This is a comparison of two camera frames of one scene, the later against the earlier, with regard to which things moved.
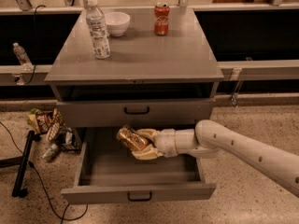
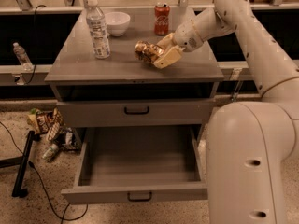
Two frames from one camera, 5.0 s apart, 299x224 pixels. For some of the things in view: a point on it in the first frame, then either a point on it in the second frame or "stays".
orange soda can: [131, 139] -> [148, 52]
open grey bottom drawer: [106, 172] stays
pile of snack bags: [49, 123] stays
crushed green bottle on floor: [49, 152] stays
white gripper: [165, 143] -> [186, 35]
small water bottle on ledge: [22, 57] stays
